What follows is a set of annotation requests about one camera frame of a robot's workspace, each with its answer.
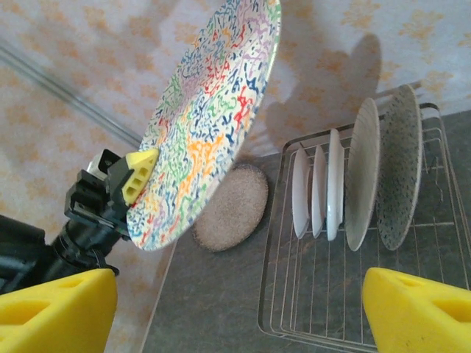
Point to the watermelon print plate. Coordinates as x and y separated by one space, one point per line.
335 184

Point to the small plate with red print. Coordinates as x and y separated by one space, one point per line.
318 195

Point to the cream plate with blue lines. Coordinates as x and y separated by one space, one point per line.
362 176

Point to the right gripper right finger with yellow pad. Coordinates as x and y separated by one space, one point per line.
423 320

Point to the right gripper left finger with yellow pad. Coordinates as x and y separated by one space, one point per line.
55 320

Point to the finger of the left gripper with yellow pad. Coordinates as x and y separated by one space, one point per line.
138 173

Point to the plate with multicolour squiggles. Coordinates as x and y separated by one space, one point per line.
209 121

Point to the brown speckled plate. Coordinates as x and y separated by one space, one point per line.
235 209

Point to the plate with dark blue speckles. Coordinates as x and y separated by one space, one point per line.
401 176

